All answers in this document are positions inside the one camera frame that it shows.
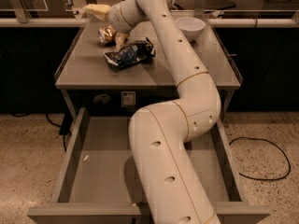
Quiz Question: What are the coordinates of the white label sticker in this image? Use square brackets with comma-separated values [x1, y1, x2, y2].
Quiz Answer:
[121, 91, 135, 106]

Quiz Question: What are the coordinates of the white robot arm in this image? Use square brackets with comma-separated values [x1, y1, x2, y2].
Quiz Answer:
[84, 0, 221, 224]

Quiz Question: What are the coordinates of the black floor cable left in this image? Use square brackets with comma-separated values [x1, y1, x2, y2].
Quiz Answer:
[8, 111, 73, 152]

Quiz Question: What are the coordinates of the white ceramic bowl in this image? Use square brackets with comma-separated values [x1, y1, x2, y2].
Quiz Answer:
[175, 17, 206, 42]

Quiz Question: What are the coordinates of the black floor cable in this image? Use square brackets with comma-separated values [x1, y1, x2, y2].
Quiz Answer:
[228, 136, 292, 182]
[8, 111, 73, 152]

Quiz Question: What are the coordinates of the blue chip bag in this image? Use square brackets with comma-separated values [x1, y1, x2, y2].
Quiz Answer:
[104, 38, 156, 68]

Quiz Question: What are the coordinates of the black floor cable right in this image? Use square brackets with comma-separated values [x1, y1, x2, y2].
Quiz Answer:
[228, 136, 292, 182]

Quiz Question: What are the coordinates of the grey metal cabinet table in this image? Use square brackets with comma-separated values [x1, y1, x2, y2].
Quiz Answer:
[55, 18, 242, 110]

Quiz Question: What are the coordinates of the open grey top drawer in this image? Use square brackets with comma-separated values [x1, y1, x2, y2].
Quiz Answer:
[27, 107, 270, 224]

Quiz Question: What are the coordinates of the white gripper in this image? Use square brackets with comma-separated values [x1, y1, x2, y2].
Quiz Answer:
[83, 2, 134, 52]

